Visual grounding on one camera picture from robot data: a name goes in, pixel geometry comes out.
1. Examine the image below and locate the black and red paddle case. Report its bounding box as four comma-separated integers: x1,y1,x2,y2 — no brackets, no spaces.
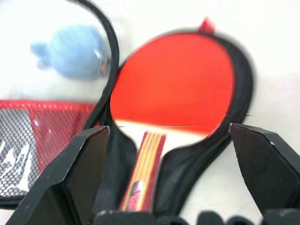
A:
0,0,256,225

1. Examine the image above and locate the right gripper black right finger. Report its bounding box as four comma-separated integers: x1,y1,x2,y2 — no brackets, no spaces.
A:
228,123,300,213

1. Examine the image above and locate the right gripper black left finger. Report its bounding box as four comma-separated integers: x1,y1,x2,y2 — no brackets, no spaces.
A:
4,126,111,225

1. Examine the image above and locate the light blue plush toy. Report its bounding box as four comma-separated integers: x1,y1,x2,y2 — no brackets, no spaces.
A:
30,24,112,83

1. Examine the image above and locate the red table tennis paddle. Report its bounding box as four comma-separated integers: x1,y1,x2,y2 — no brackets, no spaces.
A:
110,31,236,211

